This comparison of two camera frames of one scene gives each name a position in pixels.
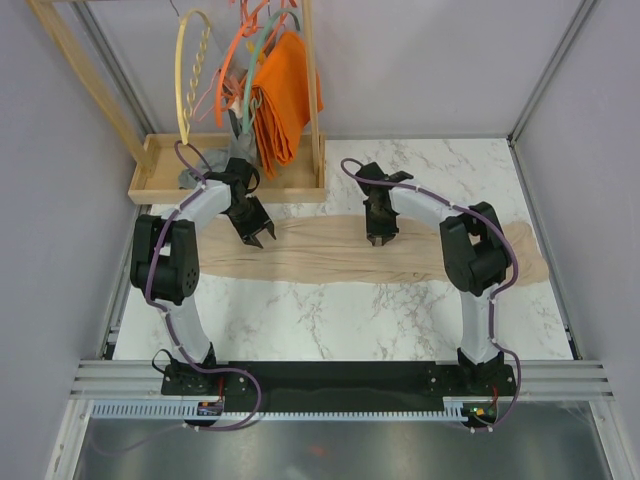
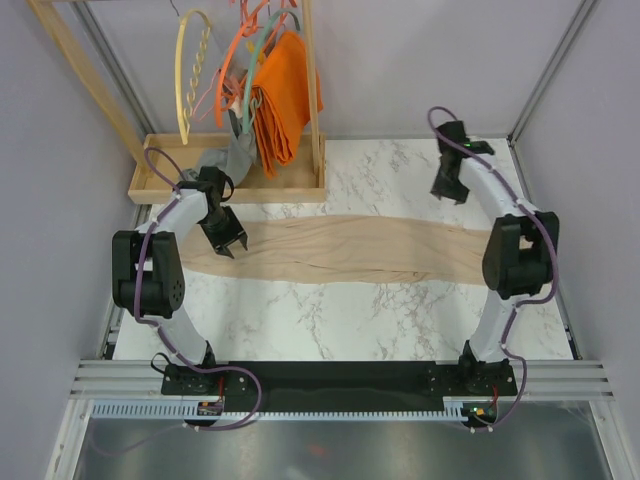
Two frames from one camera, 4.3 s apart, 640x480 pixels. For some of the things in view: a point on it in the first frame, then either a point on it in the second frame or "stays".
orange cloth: [281, 102] stays
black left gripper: [261, 223] -> [234, 234]
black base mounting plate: [334, 386] stays
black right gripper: [388, 232] -> [441, 190]
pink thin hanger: [212, 85] stays
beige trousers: [337, 250] stays
